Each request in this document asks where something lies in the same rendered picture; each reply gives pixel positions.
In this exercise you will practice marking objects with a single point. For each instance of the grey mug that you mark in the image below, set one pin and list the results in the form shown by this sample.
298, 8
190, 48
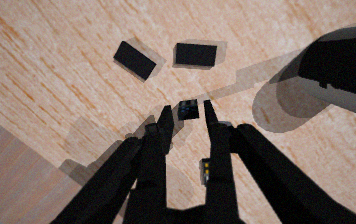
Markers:
328, 68

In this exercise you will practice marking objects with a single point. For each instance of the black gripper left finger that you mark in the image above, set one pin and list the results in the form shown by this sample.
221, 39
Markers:
101, 198

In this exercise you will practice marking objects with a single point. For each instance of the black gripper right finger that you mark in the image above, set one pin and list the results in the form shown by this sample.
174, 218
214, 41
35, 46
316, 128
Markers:
294, 197

